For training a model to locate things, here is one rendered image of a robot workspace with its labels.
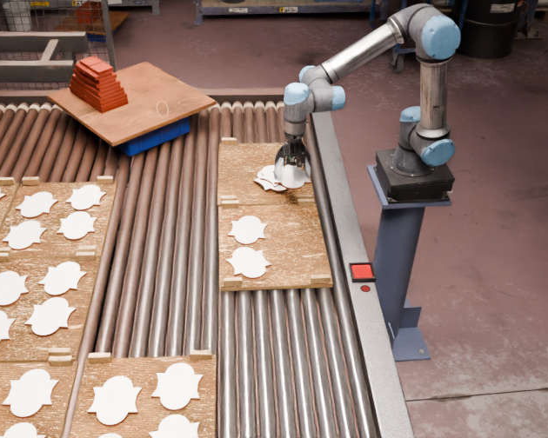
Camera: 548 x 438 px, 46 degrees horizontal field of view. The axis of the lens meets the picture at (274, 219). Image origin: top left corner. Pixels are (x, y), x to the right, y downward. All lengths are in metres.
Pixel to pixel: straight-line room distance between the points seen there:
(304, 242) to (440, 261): 1.57
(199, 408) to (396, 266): 1.32
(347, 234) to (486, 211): 1.92
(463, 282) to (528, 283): 0.34
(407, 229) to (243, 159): 0.71
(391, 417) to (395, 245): 1.09
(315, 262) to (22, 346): 0.90
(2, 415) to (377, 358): 0.99
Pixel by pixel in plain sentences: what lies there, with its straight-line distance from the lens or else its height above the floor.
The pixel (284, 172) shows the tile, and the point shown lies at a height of 1.06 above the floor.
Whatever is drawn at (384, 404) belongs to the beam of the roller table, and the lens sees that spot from 1.76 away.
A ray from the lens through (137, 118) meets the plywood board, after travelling 2.63.
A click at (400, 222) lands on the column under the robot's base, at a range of 2.61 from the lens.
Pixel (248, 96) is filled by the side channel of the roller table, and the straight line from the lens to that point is 2.97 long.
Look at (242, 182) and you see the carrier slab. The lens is 2.41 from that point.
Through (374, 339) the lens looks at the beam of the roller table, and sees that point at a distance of 1.90.
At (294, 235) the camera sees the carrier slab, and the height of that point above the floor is 0.94.
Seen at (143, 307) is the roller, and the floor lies 0.92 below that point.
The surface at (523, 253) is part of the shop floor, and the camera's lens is 3.81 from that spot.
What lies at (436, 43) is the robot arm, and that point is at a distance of 2.07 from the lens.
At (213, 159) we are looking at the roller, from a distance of 2.56.
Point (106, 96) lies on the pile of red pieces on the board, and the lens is 2.67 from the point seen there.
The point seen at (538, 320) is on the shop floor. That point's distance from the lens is 3.45.
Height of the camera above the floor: 2.32
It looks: 39 degrees down
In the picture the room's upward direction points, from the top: 2 degrees clockwise
